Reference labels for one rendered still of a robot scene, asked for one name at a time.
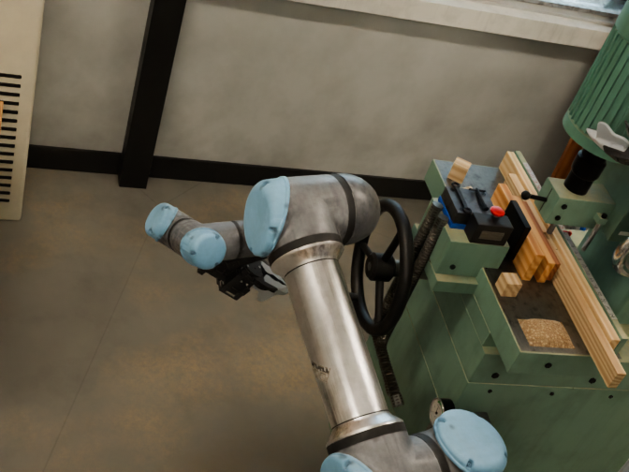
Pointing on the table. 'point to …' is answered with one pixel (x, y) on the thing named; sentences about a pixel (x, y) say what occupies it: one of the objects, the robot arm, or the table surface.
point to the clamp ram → (516, 228)
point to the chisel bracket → (573, 204)
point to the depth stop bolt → (595, 228)
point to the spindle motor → (604, 91)
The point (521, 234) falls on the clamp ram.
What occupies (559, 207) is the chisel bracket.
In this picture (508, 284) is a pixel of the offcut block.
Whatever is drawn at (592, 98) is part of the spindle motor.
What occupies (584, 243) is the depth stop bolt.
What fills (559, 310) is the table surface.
